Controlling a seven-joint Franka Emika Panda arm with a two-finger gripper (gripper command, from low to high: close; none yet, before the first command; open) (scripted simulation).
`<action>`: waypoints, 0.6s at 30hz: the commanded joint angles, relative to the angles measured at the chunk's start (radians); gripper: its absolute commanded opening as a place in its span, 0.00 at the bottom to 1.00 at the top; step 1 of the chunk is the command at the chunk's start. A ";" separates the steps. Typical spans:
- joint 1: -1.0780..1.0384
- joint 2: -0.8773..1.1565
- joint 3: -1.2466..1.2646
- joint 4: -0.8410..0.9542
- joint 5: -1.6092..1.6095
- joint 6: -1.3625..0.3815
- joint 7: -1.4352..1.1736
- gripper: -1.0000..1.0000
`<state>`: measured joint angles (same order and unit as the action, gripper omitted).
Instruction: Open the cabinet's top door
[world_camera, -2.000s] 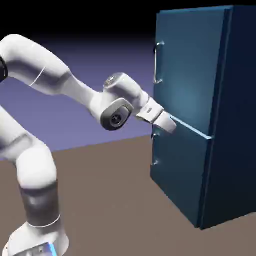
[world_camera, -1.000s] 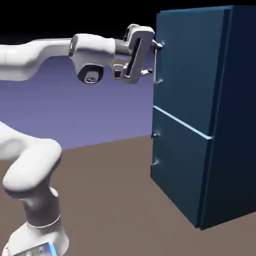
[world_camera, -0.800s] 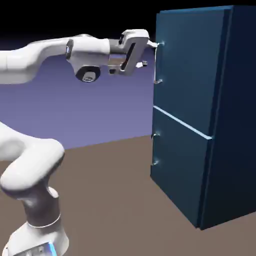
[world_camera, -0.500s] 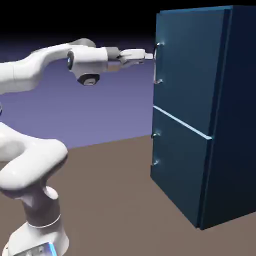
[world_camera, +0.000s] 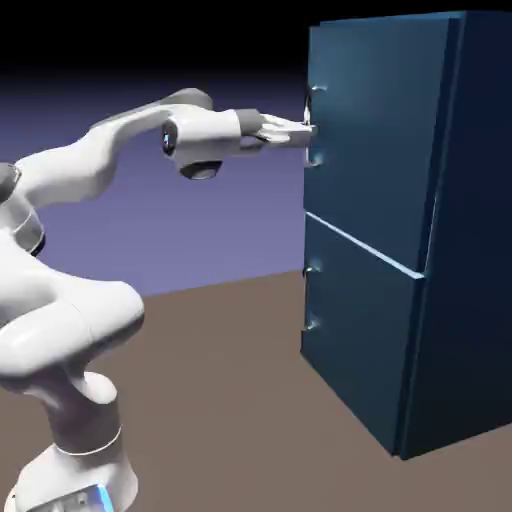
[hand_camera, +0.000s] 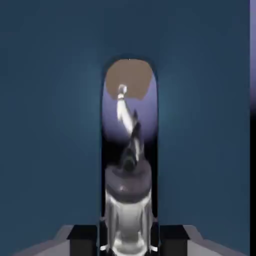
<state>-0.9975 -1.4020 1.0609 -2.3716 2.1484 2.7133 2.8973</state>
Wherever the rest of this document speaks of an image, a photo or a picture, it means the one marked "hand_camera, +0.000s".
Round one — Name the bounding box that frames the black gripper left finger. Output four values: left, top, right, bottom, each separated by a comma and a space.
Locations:
11, 224, 99, 256

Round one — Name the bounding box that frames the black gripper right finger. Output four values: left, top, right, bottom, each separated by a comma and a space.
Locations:
159, 224, 250, 256

